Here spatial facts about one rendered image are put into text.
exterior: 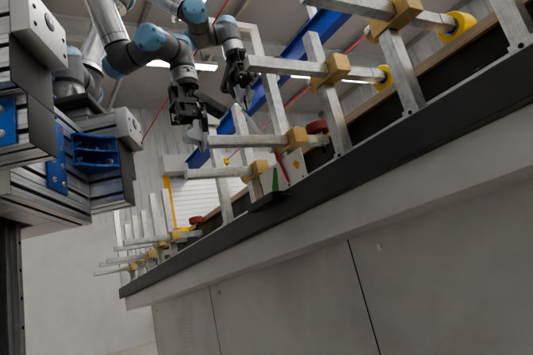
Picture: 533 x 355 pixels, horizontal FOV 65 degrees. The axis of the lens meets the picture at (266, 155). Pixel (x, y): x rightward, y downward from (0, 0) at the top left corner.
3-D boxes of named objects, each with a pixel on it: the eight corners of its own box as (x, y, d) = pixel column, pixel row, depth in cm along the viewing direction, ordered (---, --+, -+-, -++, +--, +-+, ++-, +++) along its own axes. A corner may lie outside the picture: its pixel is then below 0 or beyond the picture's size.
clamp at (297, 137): (296, 142, 127) (292, 127, 128) (274, 158, 137) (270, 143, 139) (310, 141, 129) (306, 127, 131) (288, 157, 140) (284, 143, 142)
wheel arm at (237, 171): (189, 180, 136) (186, 167, 137) (185, 183, 138) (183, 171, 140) (297, 173, 159) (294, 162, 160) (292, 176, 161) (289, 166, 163)
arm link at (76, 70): (33, 81, 121) (31, 41, 125) (55, 101, 134) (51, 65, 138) (75, 73, 122) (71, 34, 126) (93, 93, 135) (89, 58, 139)
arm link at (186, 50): (157, 39, 123) (175, 51, 130) (162, 71, 120) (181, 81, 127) (178, 27, 120) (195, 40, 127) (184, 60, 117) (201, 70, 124)
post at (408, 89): (426, 131, 88) (360, -46, 103) (413, 138, 91) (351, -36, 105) (436, 131, 90) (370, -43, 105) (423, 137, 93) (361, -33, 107)
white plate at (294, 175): (307, 177, 122) (299, 146, 125) (265, 203, 143) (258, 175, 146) (308, 177, 122) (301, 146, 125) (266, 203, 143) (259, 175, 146)
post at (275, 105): (295, 188, 129) (261, 55, 143) (289, 192, 132) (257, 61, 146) (304, 187, 131) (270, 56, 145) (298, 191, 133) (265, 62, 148)
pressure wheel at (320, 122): (322, 149, 132) (313, 116, 136) (308, 158, 138) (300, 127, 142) (341, 149, 136) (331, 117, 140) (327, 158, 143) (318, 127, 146)
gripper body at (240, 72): (238, 76, 137) (230, 45, 141) (228, 89, 144) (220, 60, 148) (258, 77, 141) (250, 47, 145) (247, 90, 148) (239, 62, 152)
